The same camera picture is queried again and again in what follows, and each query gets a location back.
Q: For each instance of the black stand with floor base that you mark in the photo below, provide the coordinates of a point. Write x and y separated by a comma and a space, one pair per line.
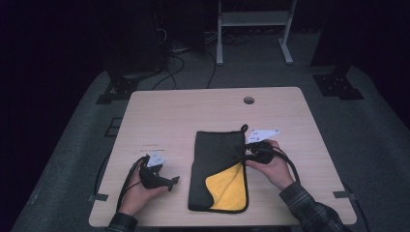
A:
124, 85
338, 85

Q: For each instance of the white metal stand frame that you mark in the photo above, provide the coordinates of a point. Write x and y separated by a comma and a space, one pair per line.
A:
254, 18

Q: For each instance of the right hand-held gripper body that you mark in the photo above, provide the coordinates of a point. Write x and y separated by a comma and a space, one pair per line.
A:
262, 151

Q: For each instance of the person's left hand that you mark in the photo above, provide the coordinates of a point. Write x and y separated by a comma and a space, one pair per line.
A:
135, 193

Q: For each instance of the dark floor plate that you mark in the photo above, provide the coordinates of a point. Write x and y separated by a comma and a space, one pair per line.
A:
113, 127

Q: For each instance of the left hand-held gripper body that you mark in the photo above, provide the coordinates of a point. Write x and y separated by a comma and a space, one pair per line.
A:
151, 177

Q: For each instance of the person's right hand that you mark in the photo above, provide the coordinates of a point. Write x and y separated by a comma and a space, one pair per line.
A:
277, 170

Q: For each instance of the yellow and black cloth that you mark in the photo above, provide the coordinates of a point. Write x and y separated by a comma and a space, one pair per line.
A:
219, 167

